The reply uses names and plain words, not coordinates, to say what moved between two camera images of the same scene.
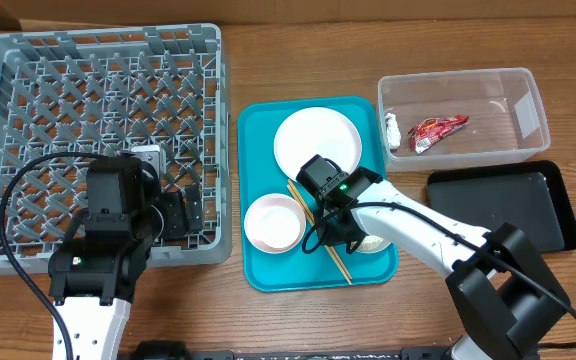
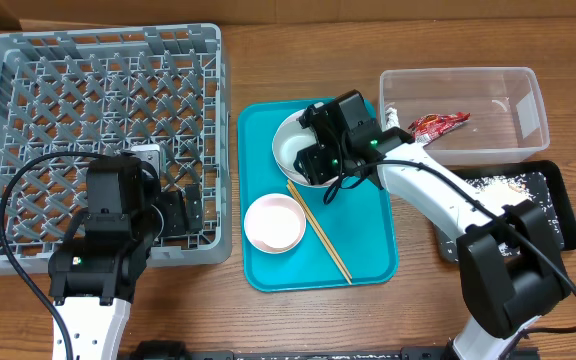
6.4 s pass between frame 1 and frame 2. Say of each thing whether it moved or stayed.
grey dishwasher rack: stayed
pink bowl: stayed
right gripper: moved
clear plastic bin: stayed
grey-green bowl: moved
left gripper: stayed
